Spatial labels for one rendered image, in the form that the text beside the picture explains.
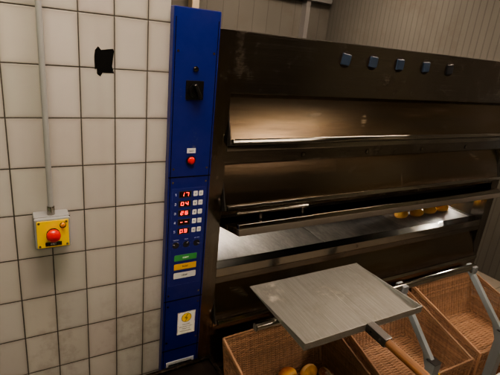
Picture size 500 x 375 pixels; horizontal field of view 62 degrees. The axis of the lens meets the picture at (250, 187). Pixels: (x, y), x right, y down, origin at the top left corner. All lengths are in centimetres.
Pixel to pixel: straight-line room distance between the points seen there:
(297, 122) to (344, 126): 24
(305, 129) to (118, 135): 73
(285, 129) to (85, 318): 102
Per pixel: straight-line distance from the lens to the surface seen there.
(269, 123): 162
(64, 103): 137
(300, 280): 174
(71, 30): 135
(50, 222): 139
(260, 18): 580
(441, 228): 266
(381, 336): 152
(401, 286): 190
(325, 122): 178
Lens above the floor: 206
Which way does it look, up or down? 19 degrees down
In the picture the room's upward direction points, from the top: 6 degrees clockwise
